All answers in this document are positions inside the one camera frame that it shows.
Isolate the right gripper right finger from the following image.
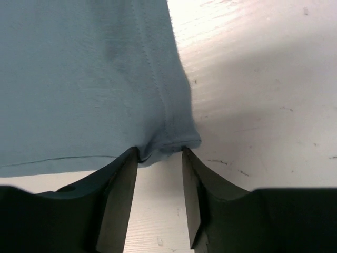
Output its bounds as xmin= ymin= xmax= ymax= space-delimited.
xmin=182 ymin=148 xmax=336 ymax=252

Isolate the teal blue t-shirt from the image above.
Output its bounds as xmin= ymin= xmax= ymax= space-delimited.
xmin=1 ymin=1 xmax=201 ymax=177

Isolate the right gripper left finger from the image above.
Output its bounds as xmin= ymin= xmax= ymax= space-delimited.
xmin=1 ymin=148 xmax=138 ymax=252

